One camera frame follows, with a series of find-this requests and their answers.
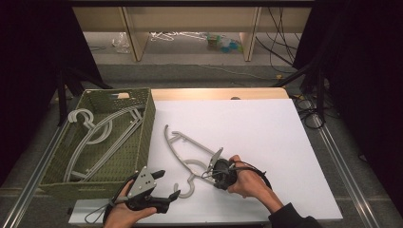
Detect right hand-held gripper cable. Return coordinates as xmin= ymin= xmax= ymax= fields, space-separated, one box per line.
xmin=232 ymin=160 xmax=273 ymax=191

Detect green woven basket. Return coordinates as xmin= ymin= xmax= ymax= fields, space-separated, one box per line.
xmin=38 ymin=87 xmax=157 ymax=201

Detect clear plastic bag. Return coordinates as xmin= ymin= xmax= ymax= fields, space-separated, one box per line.
xmin=111 ymin=31 xmax=131 ymax=54

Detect white wire hangers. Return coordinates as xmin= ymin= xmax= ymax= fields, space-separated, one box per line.
xmin=149 ymin=30 xmax=208 ymax=43

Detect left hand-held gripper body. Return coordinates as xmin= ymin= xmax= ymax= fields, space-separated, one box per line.
xmin=124 ymin=165 xmax=172 ymax=214

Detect aluminium rail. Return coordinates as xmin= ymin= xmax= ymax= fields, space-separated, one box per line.
xmin=0 ymin=122 xmax=70 ymax=228
xmin=312 ymin=113 xmax=383 ymax=228

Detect white table sheet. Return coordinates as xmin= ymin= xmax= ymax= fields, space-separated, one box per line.
xmin=67 ymin=98 xmax=344 ymax=225

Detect black metal stand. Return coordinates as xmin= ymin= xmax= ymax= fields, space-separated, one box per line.
xmin=271 ymin=60 xmax=328 ymax=124
xmin=56 ymin=65 xmax=114 ymax=127

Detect thin light floor cable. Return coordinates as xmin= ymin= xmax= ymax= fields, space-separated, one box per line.
xmin=198 ymin=64 xmax=278 ymax=81

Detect hand-held gripper cable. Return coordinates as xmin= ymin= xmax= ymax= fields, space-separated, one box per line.
xmin=232 ymin=160 xmax=273 ymax=191
xmin=84 ymin=179 xmax=135 ymax=224

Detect black curtain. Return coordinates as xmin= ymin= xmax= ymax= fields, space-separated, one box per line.
xmin=293 ymin=0 xmax=403 ymax=219
xmin=0 ymin=0 xmax=105 ymax=188

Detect black hanging cables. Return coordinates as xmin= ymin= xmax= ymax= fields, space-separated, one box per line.
xmin=255 ymin=7 xmax=302 ymax=67

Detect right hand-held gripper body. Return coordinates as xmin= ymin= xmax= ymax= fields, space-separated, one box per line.
xmin=206 ymin=146 xmax=240 ymax=191

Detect colourful plastic toys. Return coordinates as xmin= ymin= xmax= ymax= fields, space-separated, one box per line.
xmin=206 ymin=32 xmax=243 ymax=54

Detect grey plastic clothes hanger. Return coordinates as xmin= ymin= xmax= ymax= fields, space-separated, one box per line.
xmin=163 ymin=123 xmax=223 ymax=200
xmin=63 ymin=105 xmax=144 ymax=184

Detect person's left hand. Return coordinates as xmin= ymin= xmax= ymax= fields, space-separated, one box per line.
xmin=103 ymin=180 xmax=158 ymax=228

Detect person's right hand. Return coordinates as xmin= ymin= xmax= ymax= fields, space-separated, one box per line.
xmin=227 ymin=154 xmax=274 ymax=205

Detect black coiled floor cable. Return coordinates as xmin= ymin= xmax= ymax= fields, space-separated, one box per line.
xmin=293 ymin=94 xmax=328 ymax=130

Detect light wooden shelf frame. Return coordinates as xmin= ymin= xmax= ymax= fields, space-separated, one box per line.
xmin=71 ymin=6 xmax=313 ymax=63

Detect left hand-held gripper cable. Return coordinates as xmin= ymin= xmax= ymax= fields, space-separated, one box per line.
xmin=84 ymin=179 xmax=135 ymax=224

